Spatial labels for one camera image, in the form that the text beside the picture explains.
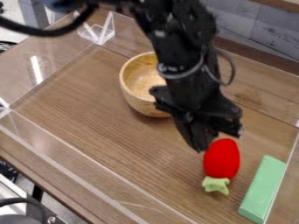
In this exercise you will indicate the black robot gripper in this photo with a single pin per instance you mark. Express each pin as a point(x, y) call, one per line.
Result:
point(218, 115)

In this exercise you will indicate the red felt strawberry green leaves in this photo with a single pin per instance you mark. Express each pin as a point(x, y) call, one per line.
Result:
point(221, 165)

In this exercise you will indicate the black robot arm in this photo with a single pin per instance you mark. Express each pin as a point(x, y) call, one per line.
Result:
point(180, 28)

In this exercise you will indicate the light wooden bowl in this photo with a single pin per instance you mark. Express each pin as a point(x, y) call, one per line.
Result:
point(138, 76)

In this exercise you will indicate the green rectangular foam block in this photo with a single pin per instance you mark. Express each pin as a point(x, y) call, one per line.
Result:
point(262, 190)

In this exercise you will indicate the clear acrylic enclosure wall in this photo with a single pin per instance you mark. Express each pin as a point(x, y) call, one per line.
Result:
point(118, 166)

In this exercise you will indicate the black metal bracket with bolt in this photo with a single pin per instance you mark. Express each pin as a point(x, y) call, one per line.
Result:
point(40, 211)

